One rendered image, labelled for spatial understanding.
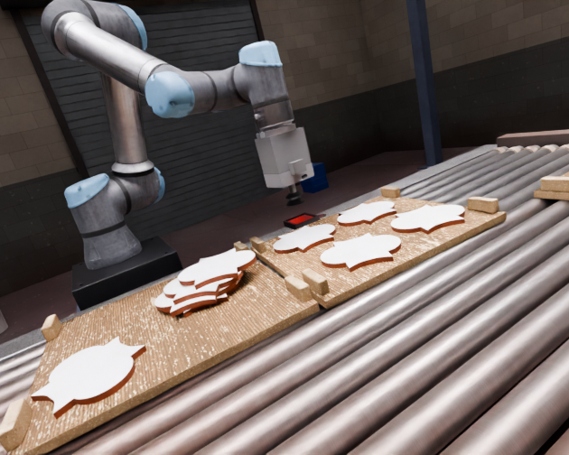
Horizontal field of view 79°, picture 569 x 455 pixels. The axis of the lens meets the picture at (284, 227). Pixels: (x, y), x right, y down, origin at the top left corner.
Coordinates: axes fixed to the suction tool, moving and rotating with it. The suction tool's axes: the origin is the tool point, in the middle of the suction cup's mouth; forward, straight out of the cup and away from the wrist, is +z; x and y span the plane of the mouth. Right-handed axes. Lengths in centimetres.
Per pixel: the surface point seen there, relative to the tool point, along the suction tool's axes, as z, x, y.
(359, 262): 8.0, -20.8, -3.8
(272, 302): 9.0, -16.3, -19.5
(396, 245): 8.0, -22.1, 4.1
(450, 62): -31, 274, 518
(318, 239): 8.0, -5.1, 0.0
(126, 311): 9.0, 7.8, -38.2
